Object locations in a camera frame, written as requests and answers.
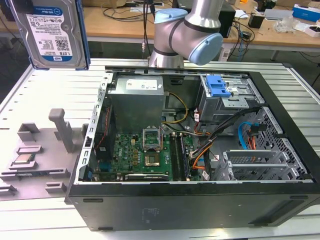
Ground hard disk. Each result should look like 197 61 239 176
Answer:
15 0 91 71

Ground metal disk bay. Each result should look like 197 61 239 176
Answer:
199 73 266 123

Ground grey parts rack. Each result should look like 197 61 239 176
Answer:
0 107 88 197

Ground black case fan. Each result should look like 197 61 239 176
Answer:
96 104 117 161

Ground grey power supply unit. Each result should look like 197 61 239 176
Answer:
106 76 166 126

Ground silver CPU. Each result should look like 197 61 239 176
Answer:
13 153 35 165

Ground green RAM stick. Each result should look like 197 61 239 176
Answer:
16 170 41 177

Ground metal socket cover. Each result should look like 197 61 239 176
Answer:
141 127 161 153

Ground green motherboard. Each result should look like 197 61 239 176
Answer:
96 132 203 182

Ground CPU socket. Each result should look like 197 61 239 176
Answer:
143 153 161 168

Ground black desktop box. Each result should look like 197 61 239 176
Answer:
217 2 237 38

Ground blue plastic bay latch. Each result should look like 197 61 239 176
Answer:
206 74 232 99

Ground black graphics card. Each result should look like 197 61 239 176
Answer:
124 172 171 181

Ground black RAM slot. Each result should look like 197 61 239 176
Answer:
170 132 181 181

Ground installed RAM stick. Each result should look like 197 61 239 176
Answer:
178 133 191 181

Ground small black box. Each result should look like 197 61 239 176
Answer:
247 12 266 28

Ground wooden desk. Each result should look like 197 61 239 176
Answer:
82 4 320 61

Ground black PC case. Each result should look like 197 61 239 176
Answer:
64 65 320 232

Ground grey flat box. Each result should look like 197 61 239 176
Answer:
264 8 295 21

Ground clear plastic bag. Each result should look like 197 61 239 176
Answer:
274 17 301 33

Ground perforated metal drive cage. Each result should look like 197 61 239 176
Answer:
214 106 310 181

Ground blue cardboard box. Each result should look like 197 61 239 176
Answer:
292 3 320 20

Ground hanging cable with metal plug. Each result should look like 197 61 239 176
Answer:
141 0 149 55

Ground yellow power wires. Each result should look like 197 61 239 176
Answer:
163 91 190 125

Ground black wire bundle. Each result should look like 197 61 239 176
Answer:
191 106 261 158

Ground blue data wire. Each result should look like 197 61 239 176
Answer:
237 121 261 151

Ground orange wires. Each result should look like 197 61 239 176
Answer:
246 129 256 151

